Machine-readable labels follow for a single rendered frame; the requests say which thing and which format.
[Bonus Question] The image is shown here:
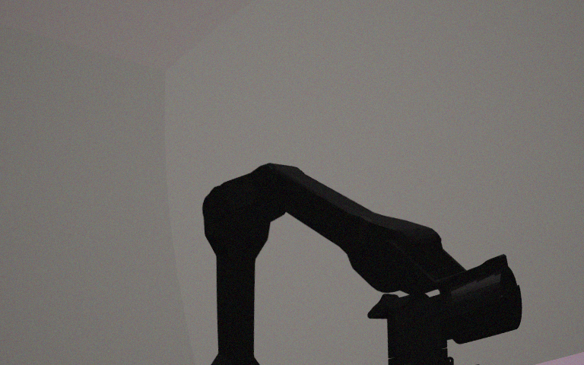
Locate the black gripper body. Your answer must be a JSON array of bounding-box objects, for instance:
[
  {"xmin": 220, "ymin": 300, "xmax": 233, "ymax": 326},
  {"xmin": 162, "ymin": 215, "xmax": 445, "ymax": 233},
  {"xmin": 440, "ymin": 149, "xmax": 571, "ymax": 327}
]
[{"xmin": 388, "ymin": 348, "xmax": 448, "ymax": 365}]

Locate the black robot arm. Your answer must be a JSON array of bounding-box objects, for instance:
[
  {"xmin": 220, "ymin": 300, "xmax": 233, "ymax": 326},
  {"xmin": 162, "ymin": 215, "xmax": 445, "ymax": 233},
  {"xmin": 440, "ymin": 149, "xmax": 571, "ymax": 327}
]
[{"xmin": 202, "ymin": 163, "xmax": 522, "ymax": 365}]

